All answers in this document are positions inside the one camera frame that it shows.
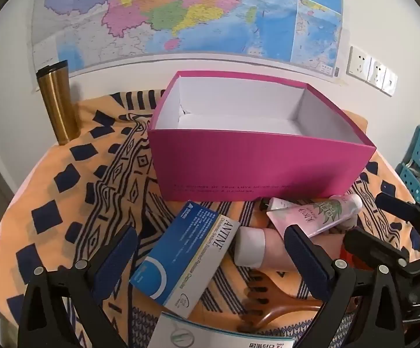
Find pink tube with aloe print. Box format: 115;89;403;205
266;193;363;240

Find large pink tube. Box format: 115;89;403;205
235;221;345;271

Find small white tube black cap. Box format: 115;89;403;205
260;196;294;211

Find brown wooden comb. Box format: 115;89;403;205
237;275;359;334

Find colourful wall map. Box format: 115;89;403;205
32;0;345;80

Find white wall outlet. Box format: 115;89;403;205
367;58;386;87
347;45;372;80

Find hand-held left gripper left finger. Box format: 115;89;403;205
17;225;140;348

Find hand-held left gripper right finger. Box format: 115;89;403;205
283;225;406;348

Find pink cardboard box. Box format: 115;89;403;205
147;70;377;202

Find orange patterned cloth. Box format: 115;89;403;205
0;89;420;348

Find blue medicine box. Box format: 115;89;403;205
129;200;241;319

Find gold metal tumbler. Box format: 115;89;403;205
36;60;80;146

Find clear tape roll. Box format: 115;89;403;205
335;206;359;231

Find white medicine box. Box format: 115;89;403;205
147;311;298;348

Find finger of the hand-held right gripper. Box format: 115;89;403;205
342;226;412;272
375;192;420;233

